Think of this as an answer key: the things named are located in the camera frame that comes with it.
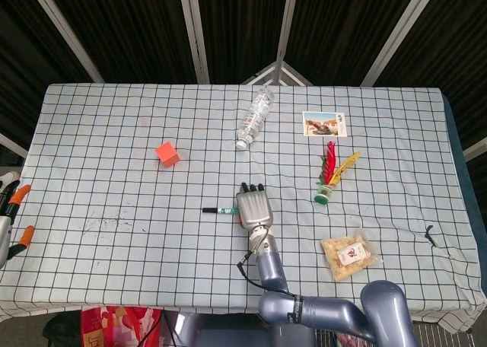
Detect orange cube block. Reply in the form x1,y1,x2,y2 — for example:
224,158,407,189
155,142,181,169

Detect photo postcard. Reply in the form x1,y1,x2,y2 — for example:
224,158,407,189
302,110,349,138

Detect white metal frame beam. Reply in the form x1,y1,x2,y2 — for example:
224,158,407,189
0,132,28,160
274,0,301,82
24,0,106,84
177,0,211,84
360,0,444,86
462,136,487,162

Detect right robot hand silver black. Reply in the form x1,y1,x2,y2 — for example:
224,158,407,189
235,182,275,231

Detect white triangular frame joint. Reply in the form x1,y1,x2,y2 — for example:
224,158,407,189
240,60,314,86

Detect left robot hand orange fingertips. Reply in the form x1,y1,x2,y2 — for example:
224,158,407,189
0,179,36,269

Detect clear plastic water bottle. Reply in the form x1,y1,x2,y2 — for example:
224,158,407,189
234,87,276,151

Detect red shopping bag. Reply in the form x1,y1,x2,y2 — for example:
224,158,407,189
80,305,163,347

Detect clear snack bag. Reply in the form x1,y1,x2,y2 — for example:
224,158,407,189
320,228,384,284

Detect feather shuttlecock green base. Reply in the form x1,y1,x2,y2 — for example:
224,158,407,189
314,140,361,205

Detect metal wire rack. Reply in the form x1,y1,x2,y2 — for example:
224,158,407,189
412,321,477,347

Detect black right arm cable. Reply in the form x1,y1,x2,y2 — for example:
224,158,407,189
237,247,298,299

